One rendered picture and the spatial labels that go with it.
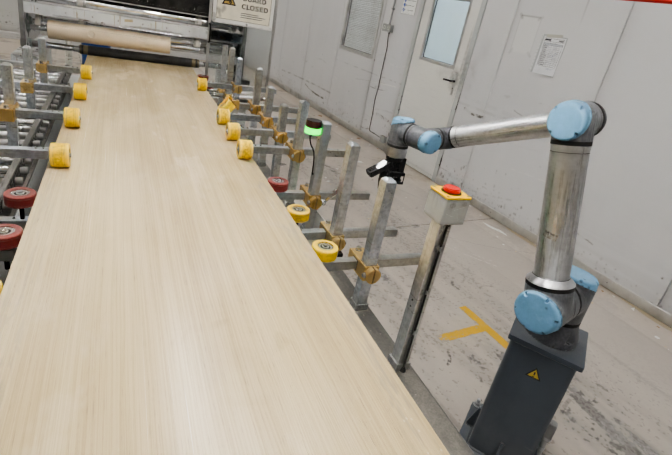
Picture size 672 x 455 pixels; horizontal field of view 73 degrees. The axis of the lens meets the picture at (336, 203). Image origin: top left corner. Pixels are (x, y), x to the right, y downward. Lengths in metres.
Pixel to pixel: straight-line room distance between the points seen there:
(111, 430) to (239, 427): 0.20
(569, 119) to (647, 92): 2.40
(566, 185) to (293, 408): 1.04
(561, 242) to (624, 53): 2.60
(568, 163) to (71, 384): 1.35
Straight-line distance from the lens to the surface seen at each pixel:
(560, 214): 1.56
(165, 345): 0.99
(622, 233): 3.95
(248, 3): 3.90
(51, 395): 0.93
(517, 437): 2.10
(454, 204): 1.06
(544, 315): 1.62
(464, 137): 1.86
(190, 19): 3.90
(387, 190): 1.30
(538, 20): 4.48
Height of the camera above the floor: 1.56
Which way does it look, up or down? 23 degrees down
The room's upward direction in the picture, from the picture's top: 11 degrees clockwise
